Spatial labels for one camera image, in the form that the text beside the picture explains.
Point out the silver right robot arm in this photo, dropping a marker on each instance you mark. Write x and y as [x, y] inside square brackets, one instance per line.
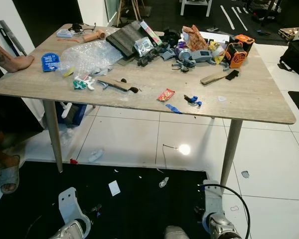
[223, 226]

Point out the tattooed person forearm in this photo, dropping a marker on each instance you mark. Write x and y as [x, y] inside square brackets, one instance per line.
[12, 60]

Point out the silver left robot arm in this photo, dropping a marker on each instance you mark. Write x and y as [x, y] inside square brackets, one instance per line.
[72, 232]

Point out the small white paper card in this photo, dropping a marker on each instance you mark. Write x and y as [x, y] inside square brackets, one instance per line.
[114, 188]

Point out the crumpled grey paper litter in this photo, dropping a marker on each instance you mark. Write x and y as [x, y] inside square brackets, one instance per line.
[163, 182]

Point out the large black floor rug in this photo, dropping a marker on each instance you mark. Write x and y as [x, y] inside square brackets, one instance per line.
[139, 209]

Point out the grey torn scrap litter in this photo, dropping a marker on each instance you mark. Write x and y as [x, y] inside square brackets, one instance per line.
[245, 174]

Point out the tapered wooden table leg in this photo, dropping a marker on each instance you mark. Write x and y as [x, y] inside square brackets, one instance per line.
[230, 152]
[54, 139]

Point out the silver robot leg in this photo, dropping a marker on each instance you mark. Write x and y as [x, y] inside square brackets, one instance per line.
[176, 233]

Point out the small red scrap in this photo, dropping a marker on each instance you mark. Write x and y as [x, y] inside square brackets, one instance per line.
[73, 161]

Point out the clear plastic floor litter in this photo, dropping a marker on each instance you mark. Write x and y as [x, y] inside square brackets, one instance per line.
[96, 155]

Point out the flat blue strip wrapper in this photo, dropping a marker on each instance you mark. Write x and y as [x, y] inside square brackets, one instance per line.
[173, 108]

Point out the crumpled blue wrapper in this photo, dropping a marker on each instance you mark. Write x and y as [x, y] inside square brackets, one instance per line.
[193, 100]

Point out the person foot in grey sandal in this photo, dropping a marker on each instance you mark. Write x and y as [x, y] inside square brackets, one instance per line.
[9, 177]

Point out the small clear plastic scrap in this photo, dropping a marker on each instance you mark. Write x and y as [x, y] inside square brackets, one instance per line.
[222, 98]

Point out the blue storage box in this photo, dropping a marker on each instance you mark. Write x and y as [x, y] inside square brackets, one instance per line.
[77, 113]

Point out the red snack wrapper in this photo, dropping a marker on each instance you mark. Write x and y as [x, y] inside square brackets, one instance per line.
[166, 94]

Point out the green white wrapper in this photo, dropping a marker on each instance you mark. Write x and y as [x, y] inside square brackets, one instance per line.
[82, 83]

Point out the grey plastic parts pile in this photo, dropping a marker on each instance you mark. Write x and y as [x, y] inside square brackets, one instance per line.
[183, 65]

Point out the grey device with screen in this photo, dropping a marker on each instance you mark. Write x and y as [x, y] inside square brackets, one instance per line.
[201, 56]

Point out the orange black round blower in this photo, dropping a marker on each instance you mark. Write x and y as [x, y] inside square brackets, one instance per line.
[235, 55]

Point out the small yellow scrap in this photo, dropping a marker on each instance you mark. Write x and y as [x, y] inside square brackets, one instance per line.
[68, 72]

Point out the purple drink can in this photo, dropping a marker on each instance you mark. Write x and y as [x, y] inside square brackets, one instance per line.
[182, 50]

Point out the black plastic parts pile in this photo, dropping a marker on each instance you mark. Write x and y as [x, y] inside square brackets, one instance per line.
[150, 56]

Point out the orange brown snack bag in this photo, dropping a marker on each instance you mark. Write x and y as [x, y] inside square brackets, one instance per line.
[195, 39]

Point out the clear bubble wrap sheet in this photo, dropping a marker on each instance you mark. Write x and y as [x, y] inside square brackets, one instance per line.
[89, 57]

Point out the blue round label card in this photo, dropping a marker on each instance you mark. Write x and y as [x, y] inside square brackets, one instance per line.
[50, 61]

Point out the white paper sheet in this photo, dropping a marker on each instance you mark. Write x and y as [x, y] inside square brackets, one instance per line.
[219, 36]

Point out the small clear printed plastic bag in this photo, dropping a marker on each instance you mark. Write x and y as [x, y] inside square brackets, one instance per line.
[143, 47]

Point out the black headset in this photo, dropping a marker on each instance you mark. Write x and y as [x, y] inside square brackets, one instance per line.
[170, 37]

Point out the orange black flat device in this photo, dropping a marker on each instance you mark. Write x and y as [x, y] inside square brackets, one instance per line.
[245, 40]

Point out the black bag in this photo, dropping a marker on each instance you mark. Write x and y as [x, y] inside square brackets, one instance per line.
[296, 57]

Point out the colourful long strip packet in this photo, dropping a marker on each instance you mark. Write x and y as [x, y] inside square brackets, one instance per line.
[150, 32]

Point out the orange pen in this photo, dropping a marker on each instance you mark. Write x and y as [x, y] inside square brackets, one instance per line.
[66, 40]

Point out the tan cardboard roll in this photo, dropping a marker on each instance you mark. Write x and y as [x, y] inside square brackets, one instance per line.
[93, 36]

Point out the white floor strip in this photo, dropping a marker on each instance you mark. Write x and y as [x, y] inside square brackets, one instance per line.
[240, 18]
[227, 17]

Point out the small wooden pallet tray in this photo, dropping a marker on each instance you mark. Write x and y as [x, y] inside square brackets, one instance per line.
[290, 34]

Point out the white low side table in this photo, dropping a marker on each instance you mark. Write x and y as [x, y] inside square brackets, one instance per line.
[194, 3]

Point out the black exercise equipment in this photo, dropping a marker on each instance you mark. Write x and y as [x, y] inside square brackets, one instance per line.
[265, 9]

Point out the wooden legged stool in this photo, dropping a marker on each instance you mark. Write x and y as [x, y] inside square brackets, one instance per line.
[128, 4]

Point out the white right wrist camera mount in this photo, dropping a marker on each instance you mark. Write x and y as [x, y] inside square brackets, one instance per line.
[213, 199]

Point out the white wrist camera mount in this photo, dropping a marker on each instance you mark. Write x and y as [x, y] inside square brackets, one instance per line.
[213, 199]
[69, 201]

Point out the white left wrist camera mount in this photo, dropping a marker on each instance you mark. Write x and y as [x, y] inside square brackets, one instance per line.
[69, 201]

